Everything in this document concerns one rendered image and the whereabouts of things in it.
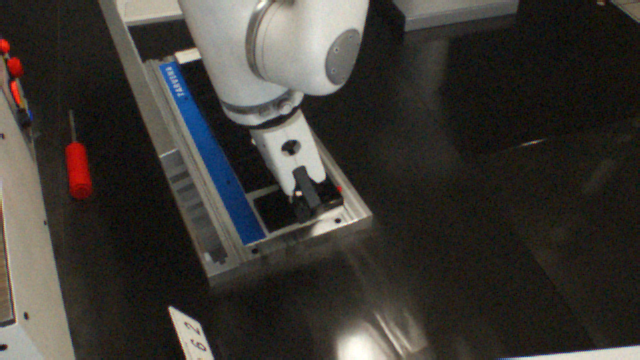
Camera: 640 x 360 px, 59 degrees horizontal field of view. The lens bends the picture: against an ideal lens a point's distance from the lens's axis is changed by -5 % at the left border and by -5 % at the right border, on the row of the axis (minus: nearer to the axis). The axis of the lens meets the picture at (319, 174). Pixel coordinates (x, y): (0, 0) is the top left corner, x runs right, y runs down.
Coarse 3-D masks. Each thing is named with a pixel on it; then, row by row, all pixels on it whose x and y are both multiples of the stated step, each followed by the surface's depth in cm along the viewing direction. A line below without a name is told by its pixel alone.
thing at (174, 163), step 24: (120, 24) 66; (120, 48) 63; (144, 72) 59; (144, 96) 57; (144, 120) 55; (168, 144) 52; (168, 168) 52; (192, 192) 56; (192, 216) 58; (216, 240) 62
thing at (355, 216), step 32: (160, 96) 88; (160, 160) 78; (192, 160) 78; (352, 192) 74; (192, 224) 70; (224, 224) 70; (320, 224) 70; (352, 224) 71; (256, 256) 67; (288, 256) 69
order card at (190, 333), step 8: (176, 312) 58; (176, 320) 57; (184, 320) 59; (192, 320) 60; (176, 328) 56; (184, 328) 57; (192, 328) 59; (200, 328) 61; (184, 336) 56; (192, 336) 58; (200, 336) 60; (184, 344) 55; (192, 344) 56; (200, 344) 58; (192, 352) 55; (200, 352) 57; (208, 352) 59
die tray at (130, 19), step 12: (120, 0) 111; (132, 0) 111; (144, 0) 110; (156, 0) 110; (168, 0) 110; (120, 12) 107; (132, 12) 107; (144, 12) 107; (156, 12) 107; (168, 12) 107; (180, 12) 107; (132, 24) 106
